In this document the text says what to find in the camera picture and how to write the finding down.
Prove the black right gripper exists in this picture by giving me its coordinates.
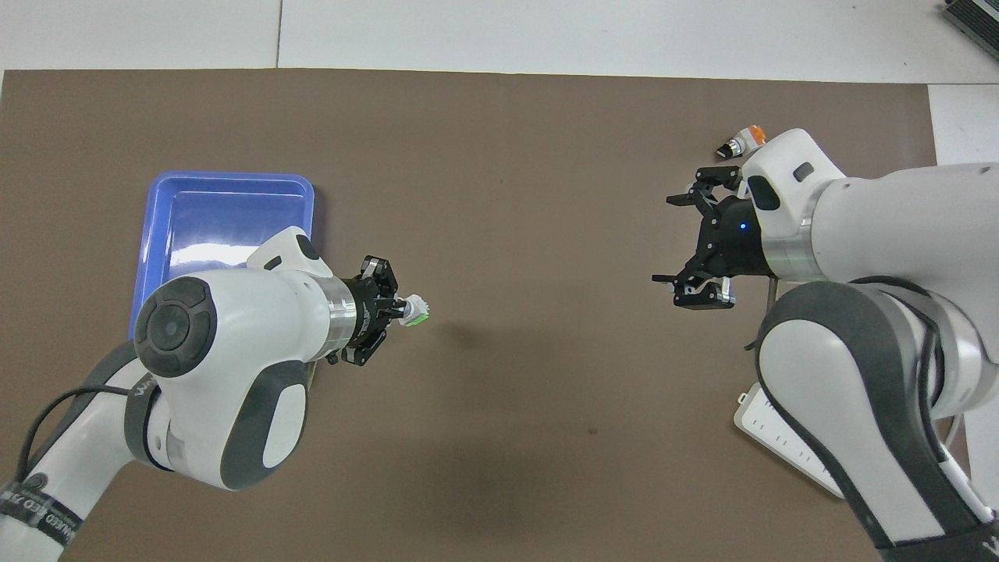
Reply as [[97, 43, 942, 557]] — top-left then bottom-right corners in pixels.
[[652, 165, 778, 311]]

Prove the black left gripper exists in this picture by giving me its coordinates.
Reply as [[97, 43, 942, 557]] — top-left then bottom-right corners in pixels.
[[340, 254, 407, 367]]

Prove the green-capped rotary switch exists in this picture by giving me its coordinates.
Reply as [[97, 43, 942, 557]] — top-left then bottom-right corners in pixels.
[[397, 293, 432, 329]]

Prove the brown table mat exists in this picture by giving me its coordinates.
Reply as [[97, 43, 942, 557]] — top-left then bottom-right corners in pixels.
[[0, 69, 981, 562]]

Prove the blue plastic tray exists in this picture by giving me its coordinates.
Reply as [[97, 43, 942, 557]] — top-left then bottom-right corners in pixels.
[[127, 172, 315, 341]]

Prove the white power strip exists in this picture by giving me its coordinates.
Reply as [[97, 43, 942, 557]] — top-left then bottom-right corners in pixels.
[[734, 382, 848, 500]]

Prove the grey ribbed metal device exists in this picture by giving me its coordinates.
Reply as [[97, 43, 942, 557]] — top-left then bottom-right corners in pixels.
[[940, 0, 999, 40]]

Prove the orange-capped rotary switch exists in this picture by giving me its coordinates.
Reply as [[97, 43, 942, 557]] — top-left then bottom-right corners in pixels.
[[716, 123, 768, 161]]

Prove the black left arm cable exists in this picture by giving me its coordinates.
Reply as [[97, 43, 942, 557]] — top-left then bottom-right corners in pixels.
[[14, 382, 135, 489]]

